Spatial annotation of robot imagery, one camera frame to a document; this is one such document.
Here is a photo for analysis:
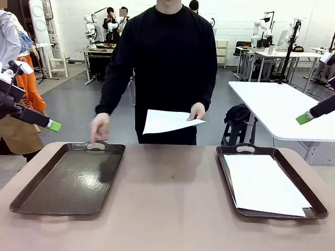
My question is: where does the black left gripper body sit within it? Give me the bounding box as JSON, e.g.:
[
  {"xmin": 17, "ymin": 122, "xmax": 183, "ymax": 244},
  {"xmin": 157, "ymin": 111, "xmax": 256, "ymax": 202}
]
[{"xmin": 0, "ymin": 78, "xmax": 26, "ymax": 120}]

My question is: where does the black pole stand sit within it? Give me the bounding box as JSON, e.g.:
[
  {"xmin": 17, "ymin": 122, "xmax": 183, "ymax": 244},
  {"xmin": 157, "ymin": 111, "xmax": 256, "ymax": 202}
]
[{"xmin": 277, "ymin": 19, "xmax": 302, "ymax": 85}]

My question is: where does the person's left hand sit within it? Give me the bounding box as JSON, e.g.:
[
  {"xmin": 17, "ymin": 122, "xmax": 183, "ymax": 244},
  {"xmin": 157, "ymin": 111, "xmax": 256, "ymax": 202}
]
[{"xmin": 187, "ymin": 102, "xmax": 207, "ymax": 122}]

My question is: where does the black bag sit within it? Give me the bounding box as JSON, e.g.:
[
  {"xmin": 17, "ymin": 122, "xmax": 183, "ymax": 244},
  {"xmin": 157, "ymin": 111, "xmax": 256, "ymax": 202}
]
[{"xmin": 224, "ymin": 104, "xmax": 253, "ymax": 125}]

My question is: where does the person's right forearm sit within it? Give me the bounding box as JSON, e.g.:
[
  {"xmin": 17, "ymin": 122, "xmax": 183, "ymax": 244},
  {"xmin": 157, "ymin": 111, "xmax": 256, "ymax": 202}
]
[{"xmin": 95, "ymin": 78, "xmax": 125, "ymax": 116}]

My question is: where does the mannequin in striped shirt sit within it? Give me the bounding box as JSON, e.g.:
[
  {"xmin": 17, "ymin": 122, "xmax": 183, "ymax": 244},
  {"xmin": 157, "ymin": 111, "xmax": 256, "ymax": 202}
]
[{"xmin": 0, "ymin": 9, "xmax": 21, "ymax": 71}]

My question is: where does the grey top workbench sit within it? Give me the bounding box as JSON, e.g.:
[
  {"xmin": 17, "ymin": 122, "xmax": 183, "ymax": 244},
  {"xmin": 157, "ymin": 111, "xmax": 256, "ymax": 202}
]
[{"xmin": 75, "ymin": 48, "xmax": 116, "ymax": 86}]

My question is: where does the white drawer cabinet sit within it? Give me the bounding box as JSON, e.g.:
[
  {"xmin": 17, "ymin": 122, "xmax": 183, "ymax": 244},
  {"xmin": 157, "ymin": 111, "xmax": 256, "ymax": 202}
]
[{"xmin": 216, "ymin": 39, "xmax": 230, "ymax": 69}]

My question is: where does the black tripod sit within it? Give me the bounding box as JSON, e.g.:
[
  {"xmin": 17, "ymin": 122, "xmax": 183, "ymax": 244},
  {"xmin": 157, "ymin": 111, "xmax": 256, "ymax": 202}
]
[{"xmin": 35, "ymin": 39, "xmax": 60, "ymax": 85}]

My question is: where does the person's left forearm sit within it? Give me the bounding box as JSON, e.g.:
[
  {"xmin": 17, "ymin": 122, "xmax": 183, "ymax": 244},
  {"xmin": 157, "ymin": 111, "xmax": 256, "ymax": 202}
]
[{"xmin": 195, "ymin": 83, "xmax": 218, "ymax": 113}]

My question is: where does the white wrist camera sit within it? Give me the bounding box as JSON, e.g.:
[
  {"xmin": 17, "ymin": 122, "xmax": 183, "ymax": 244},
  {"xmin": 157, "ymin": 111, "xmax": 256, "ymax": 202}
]
[
  {"xmin": 1, "ymin": 60, "xmax": 34, "ymax": 79},
  {"xmin": 319, "ymin": 51, "xmax": 335, "ymax": 66}
]

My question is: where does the black office chair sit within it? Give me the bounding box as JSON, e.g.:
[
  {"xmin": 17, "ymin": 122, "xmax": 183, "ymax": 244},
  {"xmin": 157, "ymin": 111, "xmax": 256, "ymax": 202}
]
[{"xmin": 232, "ymin": 41, "xmax": 252, "ymax": 57}]

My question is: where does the black stool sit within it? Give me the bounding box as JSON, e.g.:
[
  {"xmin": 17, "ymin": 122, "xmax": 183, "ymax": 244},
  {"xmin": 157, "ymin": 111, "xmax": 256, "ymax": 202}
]
[{"xmin": 221, "ymin": 119, "xmax": 259, "ymax": 146}]

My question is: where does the background person in black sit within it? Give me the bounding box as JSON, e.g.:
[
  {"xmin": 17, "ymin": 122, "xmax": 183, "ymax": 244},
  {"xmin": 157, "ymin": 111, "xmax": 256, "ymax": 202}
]
[{"xmin": 103, "ymin": 7, "xmax": 120, "ymax": 44}]

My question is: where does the white monitor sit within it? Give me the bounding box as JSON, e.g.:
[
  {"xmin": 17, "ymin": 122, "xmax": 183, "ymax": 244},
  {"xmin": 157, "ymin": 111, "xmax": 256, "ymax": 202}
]
[{"xmin": 276, "ymin": 29, "xmax": 289, "ymax": 50}]

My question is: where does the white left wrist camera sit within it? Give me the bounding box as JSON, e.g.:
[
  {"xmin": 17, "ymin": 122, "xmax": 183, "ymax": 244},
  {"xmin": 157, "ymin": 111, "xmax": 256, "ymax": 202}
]
[{"xmin": 1, "ymin": 60, "xmax": 34, "ymax": 79}]

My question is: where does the person's right hand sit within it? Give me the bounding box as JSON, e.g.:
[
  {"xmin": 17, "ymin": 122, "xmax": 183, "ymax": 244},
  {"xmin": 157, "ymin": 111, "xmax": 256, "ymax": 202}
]
[{"xmin": 91, "ymin": 112, "xmax": 110, "ymax": 142}]

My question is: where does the brown plastic serving tray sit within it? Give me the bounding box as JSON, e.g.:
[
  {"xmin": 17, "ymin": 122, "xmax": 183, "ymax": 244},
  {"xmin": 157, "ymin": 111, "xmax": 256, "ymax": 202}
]
[
  {"xmin": 216, "ymin": 143, "xmax": 329, "ymax": 220},
  {"xmin": 9, "ymin": 140, "xmax": 126, "ymax": 216}
]

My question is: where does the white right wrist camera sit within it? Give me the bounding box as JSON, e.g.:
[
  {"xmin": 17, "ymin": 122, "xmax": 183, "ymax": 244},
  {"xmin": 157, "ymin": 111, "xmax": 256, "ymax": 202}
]
[{"xmin": 319, "ymin": 51, "xmax": 335, "ymax": 66}]

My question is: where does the white A4 paper stack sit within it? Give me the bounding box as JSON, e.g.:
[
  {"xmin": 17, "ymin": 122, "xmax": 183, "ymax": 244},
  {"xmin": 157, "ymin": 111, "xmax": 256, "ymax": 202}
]
[{"xmin": 142, "ymin": 109, "xmax": 207, "ymax": 135}]

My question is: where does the small white side table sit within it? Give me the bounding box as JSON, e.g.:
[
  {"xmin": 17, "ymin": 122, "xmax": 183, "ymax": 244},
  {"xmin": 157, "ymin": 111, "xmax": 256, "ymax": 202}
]
[{"xmin": 35, "ymin": 43, "xmax": 54, "ymax": 71}]

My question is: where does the white standing air conditioner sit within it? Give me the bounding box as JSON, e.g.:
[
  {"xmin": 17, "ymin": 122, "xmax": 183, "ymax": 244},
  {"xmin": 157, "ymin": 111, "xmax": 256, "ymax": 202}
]
[{"xmin": 28, "ymin": 0, "xmax": 51, "ymax": 44}]

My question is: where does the white wooden step stool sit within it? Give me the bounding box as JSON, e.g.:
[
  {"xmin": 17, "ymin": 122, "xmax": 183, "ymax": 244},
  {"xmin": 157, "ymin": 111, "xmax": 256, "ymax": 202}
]
[{"xmin": 48, "ymin": 53, "xmax": 69, "ymax": 78}]

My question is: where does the large white table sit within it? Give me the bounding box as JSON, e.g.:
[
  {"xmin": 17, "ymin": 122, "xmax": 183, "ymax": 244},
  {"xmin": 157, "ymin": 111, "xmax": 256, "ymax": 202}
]
[{"xmin": 227, "ymin": 81, "xmax": 335, "ymax": 166}]

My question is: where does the brown apron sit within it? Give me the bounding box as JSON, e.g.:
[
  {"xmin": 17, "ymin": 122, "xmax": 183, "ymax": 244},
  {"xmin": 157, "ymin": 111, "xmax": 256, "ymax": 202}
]
[{"xmin": 0, "ymin": 115, "xmax": 44, "ymax": 155}]

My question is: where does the background person in white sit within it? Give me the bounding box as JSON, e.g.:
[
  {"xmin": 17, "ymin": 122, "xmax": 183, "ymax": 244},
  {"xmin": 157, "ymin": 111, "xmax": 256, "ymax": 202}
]
[{"xmin": 119, "ymin": 7, "xmax": 130, "ymax": 28}]

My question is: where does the person in black sweater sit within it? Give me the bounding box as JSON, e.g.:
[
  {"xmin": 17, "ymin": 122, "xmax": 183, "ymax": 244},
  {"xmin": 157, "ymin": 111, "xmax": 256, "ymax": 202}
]
[{"xmin": 95, "ymin": 0, "xmax": 218, "ymax": 146}]

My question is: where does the mannequin in orange pants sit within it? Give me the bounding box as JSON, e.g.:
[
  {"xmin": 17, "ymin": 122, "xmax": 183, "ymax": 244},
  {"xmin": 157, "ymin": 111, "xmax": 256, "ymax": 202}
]
[{"xmin": 14, "ymin": 19, "xmax": 48, "ymax": 133}]

